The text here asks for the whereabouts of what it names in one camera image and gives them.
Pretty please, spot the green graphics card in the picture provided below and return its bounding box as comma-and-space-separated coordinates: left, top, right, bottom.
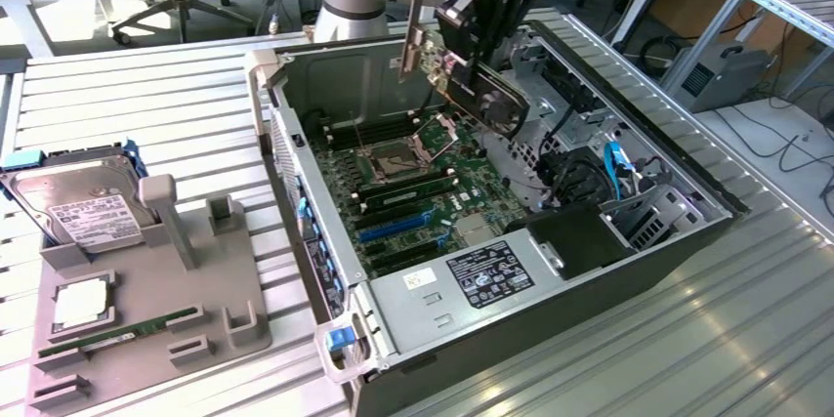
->
395, 0, 530, 141

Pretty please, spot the silver socket cover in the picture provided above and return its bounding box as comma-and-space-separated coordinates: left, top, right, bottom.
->
411, 112, 460, 166

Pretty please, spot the silver disk bay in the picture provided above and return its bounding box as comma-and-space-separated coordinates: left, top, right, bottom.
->
596, 181, 715, 252
482, 28, 627, 184

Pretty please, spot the black RAM slot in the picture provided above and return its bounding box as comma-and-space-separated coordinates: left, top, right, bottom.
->
347, 165, 451, 192
328, 124, 421, 149
349, 170, 453, 197
325, 119, 419, 144
321, 114, 416, 138
319, 110, 413, 132

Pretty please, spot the silver CPU socket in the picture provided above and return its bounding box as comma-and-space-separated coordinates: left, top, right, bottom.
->
353, 138, 439, 189

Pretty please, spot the green motherboard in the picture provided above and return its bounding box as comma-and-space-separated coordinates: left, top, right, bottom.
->
304, 106, 530, 284

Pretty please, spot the green RAM stick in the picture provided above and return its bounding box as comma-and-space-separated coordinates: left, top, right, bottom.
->
357, 179, 459, 211
36, 307, 199, 359

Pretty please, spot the long black expansion slot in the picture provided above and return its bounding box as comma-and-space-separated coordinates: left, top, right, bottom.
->
365, 237, 441, 265
353, 201, 428, 231
372, 246, 447, 275

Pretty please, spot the silver chipset heatsink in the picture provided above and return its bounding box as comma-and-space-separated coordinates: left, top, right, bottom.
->
453, 214, 504, 246

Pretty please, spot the blue expansion slot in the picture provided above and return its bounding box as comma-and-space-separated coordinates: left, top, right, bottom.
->
357, 213, 436, 244

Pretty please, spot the black plastic shroud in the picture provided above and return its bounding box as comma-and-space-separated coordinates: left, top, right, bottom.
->
502, 204, 640, 282

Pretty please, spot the grey power supply unit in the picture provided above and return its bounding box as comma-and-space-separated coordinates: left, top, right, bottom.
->
351, 229, 570, 357

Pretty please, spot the black open PC case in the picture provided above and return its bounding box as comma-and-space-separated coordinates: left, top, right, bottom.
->
245, 19, 751, 417

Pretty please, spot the blue case latch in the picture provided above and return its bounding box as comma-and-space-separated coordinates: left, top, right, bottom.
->
324, 327, 359, 354

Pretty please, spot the hard disk with blue carrier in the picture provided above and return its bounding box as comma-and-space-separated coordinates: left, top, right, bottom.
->
0, 140, 163, 255

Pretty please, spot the grey parts rack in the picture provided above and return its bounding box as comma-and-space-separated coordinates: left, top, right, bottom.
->
25, 174, 275, 416

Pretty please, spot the silver CPU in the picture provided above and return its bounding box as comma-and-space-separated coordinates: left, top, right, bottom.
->
49, 278, 113, 329

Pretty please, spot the coiled black cable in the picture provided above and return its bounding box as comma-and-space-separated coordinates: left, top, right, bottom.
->
639, 34, 680, 71

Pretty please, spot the black wire bundle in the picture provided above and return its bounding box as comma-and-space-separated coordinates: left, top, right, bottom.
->
538, 146, 618, 208

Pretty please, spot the blue wire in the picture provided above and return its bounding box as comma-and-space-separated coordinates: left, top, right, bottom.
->
602, 140, 632, 202

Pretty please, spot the grey box with handle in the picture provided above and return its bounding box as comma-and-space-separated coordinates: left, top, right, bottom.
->
663, 40, 774, 114

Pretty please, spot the black floor cable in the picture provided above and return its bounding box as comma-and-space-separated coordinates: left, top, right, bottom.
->
708, 104, 834, 174

